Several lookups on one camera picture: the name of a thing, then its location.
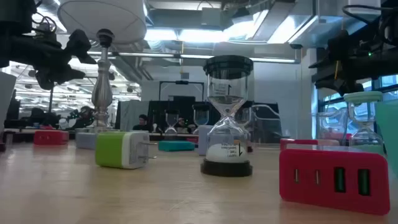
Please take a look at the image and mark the black gantry frame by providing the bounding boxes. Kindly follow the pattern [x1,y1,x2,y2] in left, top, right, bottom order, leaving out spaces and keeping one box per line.
[159,80,205,102]

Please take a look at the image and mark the large red USB charging hub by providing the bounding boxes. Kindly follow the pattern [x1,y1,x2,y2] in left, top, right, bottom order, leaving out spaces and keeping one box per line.
[279,143,391,217]

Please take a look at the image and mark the black hourglass dark blue sand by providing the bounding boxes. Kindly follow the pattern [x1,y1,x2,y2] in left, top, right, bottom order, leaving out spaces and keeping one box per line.
[164,109,180,141]

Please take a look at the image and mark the mint green hourglass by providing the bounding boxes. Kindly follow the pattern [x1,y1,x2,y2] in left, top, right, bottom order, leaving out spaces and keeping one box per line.
[343,91,386,155]

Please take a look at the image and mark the grey plastic bin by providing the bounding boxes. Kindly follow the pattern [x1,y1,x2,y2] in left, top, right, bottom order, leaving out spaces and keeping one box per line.
[0,71,17,127]

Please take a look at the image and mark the grey ceiling box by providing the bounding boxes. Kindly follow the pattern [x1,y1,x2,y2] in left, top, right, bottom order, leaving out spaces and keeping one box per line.
[201,7,222,27]

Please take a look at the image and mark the grey cloth panel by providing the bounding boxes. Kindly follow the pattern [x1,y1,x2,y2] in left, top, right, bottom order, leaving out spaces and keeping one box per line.
[115,100,150,131]

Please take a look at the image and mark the black camera stand frame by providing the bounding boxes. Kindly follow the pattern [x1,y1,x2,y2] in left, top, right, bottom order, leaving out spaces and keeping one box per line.
[48,83,55,113]

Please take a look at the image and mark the wooden desk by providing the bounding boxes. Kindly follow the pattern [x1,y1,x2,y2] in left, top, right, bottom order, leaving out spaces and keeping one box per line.
[148,133,200,139]

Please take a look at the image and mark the large black hourglass white sand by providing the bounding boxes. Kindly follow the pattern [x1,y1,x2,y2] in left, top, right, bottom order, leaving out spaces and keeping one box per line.
[200,55,254,178]

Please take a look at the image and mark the lavender USB charging hub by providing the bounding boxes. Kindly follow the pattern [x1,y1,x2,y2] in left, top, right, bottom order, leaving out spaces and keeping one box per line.
[75,132,98,151]

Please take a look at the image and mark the silver lamp with white shade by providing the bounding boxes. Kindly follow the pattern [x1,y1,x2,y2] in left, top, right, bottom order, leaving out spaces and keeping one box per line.
[57,0,147,135]

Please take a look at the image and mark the silver air duct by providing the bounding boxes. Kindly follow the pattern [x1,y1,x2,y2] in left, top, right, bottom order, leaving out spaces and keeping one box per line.
[267,0,382,49]

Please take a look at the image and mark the black robot with green lights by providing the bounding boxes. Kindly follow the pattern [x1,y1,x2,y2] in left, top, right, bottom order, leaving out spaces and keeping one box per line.
[67,105,94,130]

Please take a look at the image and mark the teal charger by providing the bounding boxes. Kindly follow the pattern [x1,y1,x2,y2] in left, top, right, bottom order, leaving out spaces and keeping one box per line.
[157,140,196,152]

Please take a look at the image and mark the long ceiling light bar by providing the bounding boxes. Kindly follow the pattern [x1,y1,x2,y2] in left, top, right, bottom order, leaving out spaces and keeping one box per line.
[86,51,301,65]

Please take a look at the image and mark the green and white plug charger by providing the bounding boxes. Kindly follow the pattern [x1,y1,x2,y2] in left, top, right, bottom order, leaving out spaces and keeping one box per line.
[95,130,158,170]

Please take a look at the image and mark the black aluminium table frame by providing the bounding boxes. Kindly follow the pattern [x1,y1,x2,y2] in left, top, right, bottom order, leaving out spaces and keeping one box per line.
[0,130,388,154]

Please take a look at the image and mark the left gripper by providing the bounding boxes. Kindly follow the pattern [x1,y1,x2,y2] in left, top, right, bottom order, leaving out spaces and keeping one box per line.
[9,29,97,90]

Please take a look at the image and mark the pink charger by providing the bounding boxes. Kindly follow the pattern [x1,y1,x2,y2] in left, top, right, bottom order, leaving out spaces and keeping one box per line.
[317,139,340,147]

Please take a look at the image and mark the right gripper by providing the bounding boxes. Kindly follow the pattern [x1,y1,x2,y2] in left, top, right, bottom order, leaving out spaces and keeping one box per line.
[309,29,398,97]

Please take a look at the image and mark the window with black frame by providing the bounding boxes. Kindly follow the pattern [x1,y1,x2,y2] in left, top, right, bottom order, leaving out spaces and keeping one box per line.
[317,74,398,141]

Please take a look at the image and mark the black hourglass light blue sand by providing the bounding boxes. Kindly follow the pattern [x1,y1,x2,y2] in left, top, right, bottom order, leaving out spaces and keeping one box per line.
[192,103,211,136]

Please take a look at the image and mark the person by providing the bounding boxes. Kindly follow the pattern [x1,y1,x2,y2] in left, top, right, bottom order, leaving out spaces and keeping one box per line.
[132,114,154,131]
[174,117,191,131]

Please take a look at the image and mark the black partition panels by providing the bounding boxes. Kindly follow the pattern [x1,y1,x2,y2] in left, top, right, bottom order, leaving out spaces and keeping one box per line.
[146,95,225,129]

